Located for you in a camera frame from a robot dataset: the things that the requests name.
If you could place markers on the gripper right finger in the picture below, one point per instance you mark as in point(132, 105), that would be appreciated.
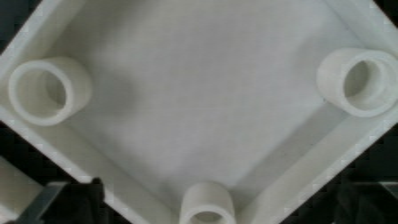
point(376, 202)

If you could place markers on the white square tabletop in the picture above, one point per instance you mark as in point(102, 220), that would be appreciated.
point(205, 100)

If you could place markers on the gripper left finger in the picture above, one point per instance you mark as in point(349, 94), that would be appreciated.
point(33, 215)

